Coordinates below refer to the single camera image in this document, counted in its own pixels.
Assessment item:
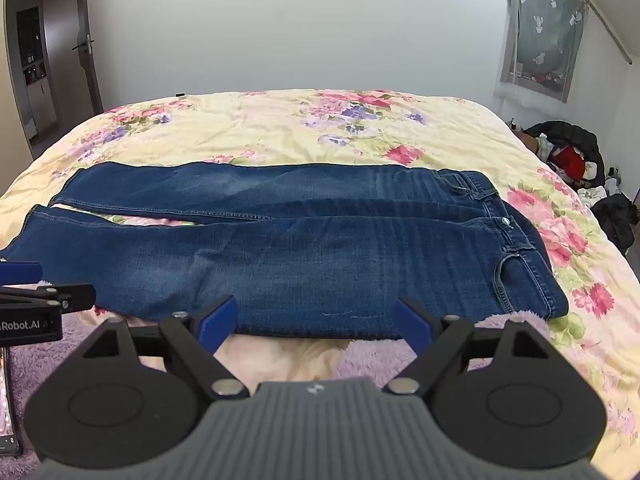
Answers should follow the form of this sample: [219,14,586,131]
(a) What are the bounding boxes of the blue denim pants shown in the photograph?
[0,161,570,340]

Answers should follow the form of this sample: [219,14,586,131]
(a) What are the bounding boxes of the brown wooden door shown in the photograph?
[41,0,104,133]

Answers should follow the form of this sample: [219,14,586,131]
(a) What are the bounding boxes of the purple fuzzy blanket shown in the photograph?
[0,280,551,480]

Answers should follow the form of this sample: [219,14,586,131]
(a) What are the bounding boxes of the grey printed window curtain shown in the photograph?
[494,0,590,106]

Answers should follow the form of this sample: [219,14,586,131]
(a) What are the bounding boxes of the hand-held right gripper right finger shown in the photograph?
[383,298,557,397]

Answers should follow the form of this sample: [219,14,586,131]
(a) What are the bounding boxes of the floral yellow bedspread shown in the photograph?
[0,89,640,480]

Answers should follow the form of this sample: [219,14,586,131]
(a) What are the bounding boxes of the red garment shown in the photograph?
[552,145,588,176]

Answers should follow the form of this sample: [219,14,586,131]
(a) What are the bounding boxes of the cardboard box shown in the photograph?
[517,127,551,158]

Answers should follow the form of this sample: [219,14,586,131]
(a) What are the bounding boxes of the white crumpled clothes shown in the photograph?
[575,162,626,211]

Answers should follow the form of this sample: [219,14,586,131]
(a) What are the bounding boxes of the tall cabinet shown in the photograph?
[16,6,58,128]

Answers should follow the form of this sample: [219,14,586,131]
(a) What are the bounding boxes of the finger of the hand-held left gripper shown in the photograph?
[0,261,44,287]
[0,283,97,315]

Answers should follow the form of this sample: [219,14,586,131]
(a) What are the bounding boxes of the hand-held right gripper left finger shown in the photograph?
[82,295,251,402]

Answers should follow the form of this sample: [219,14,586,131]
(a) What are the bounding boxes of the black puffer jacket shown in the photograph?
[525,120,607,188]

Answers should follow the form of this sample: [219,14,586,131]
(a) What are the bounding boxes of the curtain rod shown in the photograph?
[567,0,635,67]

